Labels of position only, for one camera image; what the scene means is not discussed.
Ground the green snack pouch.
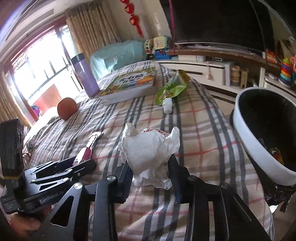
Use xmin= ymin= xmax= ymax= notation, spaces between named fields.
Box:
xmin=155 ymin=69 xmax=190 ymax=114

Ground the rainbow stacking ring toy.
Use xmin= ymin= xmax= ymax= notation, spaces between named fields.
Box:
xmin=278 ymin=58 xmax=293 ymax=88

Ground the brown round fruit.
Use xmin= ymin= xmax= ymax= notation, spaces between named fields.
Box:
xmin=57 ymin=97 xmax=78 ymax=121

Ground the red heart hanging decoration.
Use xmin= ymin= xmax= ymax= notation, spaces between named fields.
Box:
xmin=120 ymin=0 xmax=144 ymax=38

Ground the toy telephone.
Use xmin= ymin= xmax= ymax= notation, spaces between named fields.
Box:
xmin=154 ymin=36 xmax=172 ymax=50

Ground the teal covered furniture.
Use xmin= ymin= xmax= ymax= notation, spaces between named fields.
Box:
xmin=89 ymin=40 xmax=146 ymax=80

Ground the pink AD drink pouch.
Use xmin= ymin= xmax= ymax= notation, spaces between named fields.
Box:
xmin=72 ymin=131 xmax=103 ymax=166

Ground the person's left hand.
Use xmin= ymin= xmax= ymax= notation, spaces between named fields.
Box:
xmin=8 ymin=213 xmax=41 ymax=238

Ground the plaid blanket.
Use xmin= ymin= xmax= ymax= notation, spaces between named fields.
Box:
xmin=24 ymin=78 xmax=274 ymax=240

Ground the white tissue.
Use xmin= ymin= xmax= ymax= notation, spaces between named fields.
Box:
xmin=119 ymin=123 xmax=180 ymax=190

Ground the purple thermos bottle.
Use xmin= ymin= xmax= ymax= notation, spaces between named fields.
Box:
xmin=71 ymin=53 xmax=100 ymax=97

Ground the black white trash bin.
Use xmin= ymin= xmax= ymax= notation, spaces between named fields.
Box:
xmin=231 ymin=87 xmax=295 ymax=212

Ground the black flat television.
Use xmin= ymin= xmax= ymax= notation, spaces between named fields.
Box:
xmin=160 ymin=0 xmax=275 ymax=52

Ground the beige curtain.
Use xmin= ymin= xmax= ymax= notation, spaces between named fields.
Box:
xmin=65 ymin=1 xmax=121 ymax=60

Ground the white tv cabinet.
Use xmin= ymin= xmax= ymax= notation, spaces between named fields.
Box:
xmin=158 ymin=55 xmax=295 ymax=102

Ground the red toy phone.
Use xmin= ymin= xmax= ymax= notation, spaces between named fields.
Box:
xmin=265 ymin=49 xmax=281 ymax=65

